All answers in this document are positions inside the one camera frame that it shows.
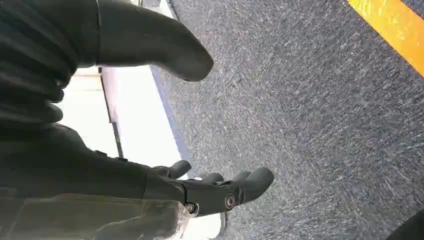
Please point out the yellow tape strip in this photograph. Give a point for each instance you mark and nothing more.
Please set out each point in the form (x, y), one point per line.
(394, 26)

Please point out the dark thin floor strip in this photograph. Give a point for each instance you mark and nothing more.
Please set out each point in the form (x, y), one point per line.
(112, 122)

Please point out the ribbed grey right arm sleeve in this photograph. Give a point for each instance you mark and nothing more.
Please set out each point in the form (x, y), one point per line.
(30, 59)

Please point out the black rounded object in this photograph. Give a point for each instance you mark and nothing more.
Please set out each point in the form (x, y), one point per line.
(410, 228)

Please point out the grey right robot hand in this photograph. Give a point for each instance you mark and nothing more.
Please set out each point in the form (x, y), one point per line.
(99, 185)

